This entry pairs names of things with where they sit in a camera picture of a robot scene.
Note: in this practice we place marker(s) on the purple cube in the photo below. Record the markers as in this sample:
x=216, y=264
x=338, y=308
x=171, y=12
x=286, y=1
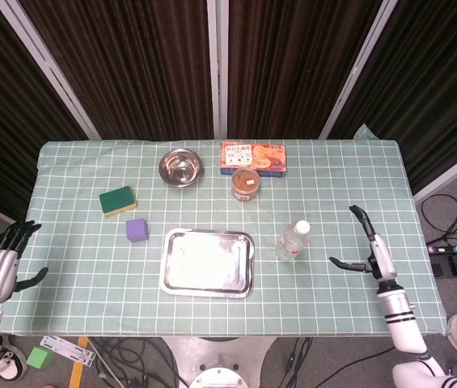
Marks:
x=136, y=230

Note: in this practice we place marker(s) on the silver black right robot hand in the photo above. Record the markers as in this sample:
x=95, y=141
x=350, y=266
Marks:
x=380, y=254

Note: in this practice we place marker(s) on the clear jar with brown contents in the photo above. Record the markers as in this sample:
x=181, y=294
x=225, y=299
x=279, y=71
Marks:
x=246, y=184

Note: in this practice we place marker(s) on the orange biscuit box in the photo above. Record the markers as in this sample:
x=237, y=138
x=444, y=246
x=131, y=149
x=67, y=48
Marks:
x=252, y=157

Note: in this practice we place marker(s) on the green checkered tablecloth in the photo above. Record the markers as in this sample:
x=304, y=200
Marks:
x=220, y=242

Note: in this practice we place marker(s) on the green yellow sponge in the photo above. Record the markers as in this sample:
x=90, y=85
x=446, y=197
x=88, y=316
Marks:
x=118, y=200

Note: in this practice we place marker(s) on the green cube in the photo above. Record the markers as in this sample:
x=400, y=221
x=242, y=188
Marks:
x=39, y=357

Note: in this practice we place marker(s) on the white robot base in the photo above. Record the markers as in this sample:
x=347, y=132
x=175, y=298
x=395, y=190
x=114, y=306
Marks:
x=216, y=363

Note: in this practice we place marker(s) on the black white sneaker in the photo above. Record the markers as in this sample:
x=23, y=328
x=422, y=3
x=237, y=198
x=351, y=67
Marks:
x=7, y=361

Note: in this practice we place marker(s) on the stainless steel round bowl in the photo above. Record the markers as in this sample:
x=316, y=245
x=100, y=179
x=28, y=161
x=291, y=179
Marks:
x=180, y=167

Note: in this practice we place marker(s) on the transparent plastic water bottle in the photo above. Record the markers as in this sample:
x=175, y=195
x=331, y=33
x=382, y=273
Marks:
x=293, y=241

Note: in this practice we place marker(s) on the stainless steel rectangular tray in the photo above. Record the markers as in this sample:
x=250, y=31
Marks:
x=208, y=262

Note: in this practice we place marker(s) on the white perforated metal bracket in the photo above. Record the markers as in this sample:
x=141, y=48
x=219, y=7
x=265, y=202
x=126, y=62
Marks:
x=68, y=350

